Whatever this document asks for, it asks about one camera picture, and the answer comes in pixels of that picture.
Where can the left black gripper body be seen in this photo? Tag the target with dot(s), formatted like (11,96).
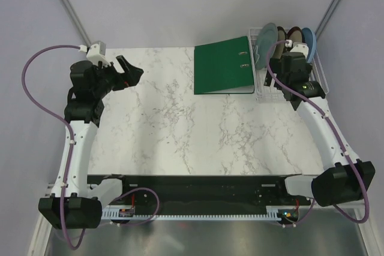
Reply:
(108,78)

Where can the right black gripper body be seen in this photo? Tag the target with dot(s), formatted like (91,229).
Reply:
(276,66)

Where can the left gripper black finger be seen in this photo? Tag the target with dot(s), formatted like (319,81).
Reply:
(131,78)
(127,67)

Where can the red rimmed beige plate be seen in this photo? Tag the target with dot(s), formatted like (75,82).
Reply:
(279,49)

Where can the light blue plastic plate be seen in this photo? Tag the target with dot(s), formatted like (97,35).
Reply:
(311,42)

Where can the grey-green ceramic plate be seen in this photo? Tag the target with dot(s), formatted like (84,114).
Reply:
(264,45)

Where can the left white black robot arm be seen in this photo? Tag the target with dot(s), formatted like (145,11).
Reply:
(72,203)

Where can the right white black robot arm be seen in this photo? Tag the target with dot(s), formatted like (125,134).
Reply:
(345,178)

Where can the white wire dish rack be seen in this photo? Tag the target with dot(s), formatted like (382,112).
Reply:
(270,94)

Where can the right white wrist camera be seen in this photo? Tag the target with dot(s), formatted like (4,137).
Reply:
(297,47)

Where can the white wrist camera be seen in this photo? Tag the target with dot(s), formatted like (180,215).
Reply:
(96,53)
(297,47)

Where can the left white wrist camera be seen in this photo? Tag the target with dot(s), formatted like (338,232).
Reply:
(96,53)

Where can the green ring binder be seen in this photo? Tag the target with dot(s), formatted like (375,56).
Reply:
(223,67)

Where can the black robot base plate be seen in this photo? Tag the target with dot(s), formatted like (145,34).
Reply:
(207,193)

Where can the white slotted cable duct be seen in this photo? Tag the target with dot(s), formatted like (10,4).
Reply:
(120,213)

